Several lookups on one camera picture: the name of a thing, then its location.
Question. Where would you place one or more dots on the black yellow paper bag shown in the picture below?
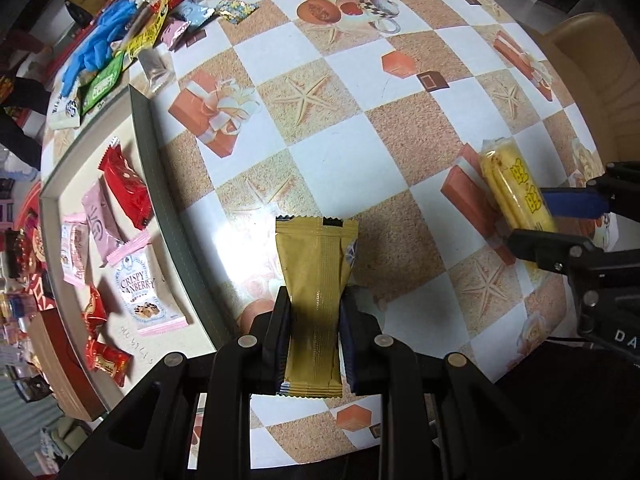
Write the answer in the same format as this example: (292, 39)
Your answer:
(84, 2)

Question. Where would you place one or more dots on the yellow rice cracker packet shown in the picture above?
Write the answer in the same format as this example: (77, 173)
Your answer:
(517, 185)

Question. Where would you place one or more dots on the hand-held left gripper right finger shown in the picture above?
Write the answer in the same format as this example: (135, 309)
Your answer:
(350, 340)

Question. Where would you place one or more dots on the long red snack packet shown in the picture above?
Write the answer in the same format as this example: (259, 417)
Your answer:
(127, 190)

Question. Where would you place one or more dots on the pile of blue gloves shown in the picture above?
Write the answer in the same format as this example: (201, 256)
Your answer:
(100, 40)

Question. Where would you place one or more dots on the white blue-print snack packet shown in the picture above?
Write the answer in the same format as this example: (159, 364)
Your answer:
(65, 107)

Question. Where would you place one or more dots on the clear plastic packet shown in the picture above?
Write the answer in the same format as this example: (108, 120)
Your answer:
(157, 67)

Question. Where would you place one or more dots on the small multicoloured snack packet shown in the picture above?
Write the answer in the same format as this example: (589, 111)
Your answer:
(237, 9)

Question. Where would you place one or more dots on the beige wooden chair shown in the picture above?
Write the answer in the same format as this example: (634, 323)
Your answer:
(585, 60)

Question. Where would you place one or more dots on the white pink-edged snack packet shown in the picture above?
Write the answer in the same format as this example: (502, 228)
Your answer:
(142, 287)

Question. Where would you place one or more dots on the green snack packet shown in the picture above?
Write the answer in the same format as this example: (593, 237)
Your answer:
(102, 82)

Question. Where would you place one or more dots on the yellow black-print snack packet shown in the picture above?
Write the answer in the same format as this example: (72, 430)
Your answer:
(145, 35)

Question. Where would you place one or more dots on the light blue snack packet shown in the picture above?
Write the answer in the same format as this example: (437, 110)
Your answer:
(195, 12)

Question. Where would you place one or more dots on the shallow white tray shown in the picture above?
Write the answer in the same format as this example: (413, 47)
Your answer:
(75, 180)

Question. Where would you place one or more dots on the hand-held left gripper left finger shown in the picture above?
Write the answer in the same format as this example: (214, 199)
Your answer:
(277, 340)

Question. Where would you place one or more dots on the brown wooden box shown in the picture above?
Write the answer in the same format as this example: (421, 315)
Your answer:
(55, 360)

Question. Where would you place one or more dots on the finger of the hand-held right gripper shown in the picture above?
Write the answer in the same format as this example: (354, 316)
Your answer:
(575, 202)
(545, 250)

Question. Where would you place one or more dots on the pink picture-print snack packet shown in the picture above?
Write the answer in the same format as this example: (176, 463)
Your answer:
(74, 250)

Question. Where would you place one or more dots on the small pink snack packet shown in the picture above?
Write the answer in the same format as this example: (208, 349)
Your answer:
(172, 34)

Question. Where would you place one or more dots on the gold snack packet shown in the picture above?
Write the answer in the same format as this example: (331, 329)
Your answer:
(315, 305)

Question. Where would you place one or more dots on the long pink snack packet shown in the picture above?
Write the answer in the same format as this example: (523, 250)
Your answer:
(100, 220)

